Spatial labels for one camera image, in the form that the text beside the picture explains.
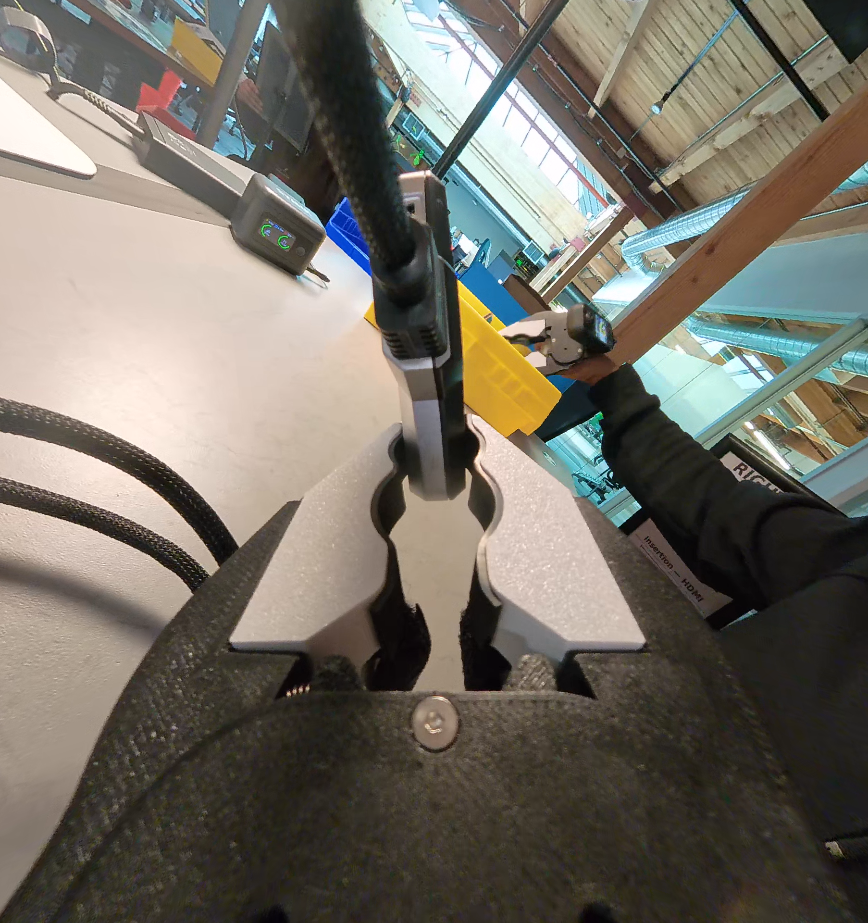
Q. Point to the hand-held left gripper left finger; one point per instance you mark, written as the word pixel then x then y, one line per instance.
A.
pixel 311 562

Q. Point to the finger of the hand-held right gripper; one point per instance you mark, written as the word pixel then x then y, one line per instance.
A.
pixel 553 360
pixel 531 332

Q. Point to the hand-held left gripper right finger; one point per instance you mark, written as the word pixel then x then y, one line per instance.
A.
pixel 564 570

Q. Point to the yellow plastic bin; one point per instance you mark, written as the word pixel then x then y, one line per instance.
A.
pixel 506 375

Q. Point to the black hdmi switch box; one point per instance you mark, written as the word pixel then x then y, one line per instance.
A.
pixel 427 432

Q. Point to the blue plastic bin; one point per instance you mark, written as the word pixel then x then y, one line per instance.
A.
pixel 347 231

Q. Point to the person's right forearm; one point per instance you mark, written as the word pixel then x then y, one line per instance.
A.
pixel 679 469

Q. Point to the blue partition panel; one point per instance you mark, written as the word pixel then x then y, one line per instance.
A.
pixel 492 288

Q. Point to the black framed white sign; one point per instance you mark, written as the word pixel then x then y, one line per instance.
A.
pixel 683 570

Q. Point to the wooden beam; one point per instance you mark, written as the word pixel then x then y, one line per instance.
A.
pixel 765 209

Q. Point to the black metal pole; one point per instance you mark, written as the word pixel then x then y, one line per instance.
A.
pixel 506 79

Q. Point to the dark grey power bank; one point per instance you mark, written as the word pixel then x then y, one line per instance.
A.
pixel 275 223

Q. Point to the person's black clothed torso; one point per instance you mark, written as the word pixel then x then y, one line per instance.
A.
pixel 823 685

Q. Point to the black monitor on stand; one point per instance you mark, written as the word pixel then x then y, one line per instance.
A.
pixel 282 94

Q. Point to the black power adapter brick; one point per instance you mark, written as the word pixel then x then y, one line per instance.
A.
pixel 189 158

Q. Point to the grey metal pole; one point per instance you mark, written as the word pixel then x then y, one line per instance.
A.
pixel 236 65

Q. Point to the red plastic bin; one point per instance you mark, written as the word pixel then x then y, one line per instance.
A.
pixel 161 94

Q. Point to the small yellow bin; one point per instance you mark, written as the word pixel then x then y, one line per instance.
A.
pixel 192 47

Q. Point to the grey black round device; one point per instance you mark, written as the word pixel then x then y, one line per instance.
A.
pixel 34 32

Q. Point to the silver ventilation duct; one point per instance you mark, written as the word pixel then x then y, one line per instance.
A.
pixel 802 346
pixel 693 223

